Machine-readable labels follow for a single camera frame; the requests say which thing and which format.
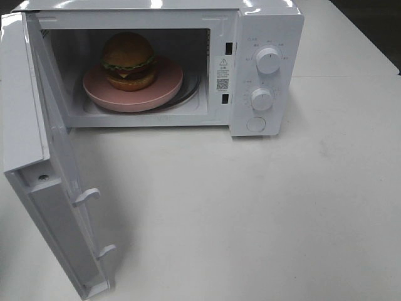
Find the white round door button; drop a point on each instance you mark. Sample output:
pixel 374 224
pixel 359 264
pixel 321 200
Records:
pixel 256 124

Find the burger with lettuce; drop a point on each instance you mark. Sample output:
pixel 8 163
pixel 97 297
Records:
pixel 128 61

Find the pink round plate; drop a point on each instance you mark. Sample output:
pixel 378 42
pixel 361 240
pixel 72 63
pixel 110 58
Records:
pixel 164 88

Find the white microwave door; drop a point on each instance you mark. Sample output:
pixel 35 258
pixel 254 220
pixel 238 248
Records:
pixel 39 162

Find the white lower microwave knob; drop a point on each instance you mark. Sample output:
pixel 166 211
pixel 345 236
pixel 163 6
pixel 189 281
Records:
pixel 261 99

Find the white microwave knob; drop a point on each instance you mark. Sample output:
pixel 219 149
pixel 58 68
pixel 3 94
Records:
pixel 268 59
pixel 261 99

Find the white warning label sticker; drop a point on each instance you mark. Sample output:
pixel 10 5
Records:
pixel 222 73

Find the white microwave oven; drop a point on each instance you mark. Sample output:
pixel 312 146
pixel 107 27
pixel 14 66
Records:
pixel 190 33

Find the white upper microwave knob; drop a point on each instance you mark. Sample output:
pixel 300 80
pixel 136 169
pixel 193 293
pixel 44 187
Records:
pixel 268 59

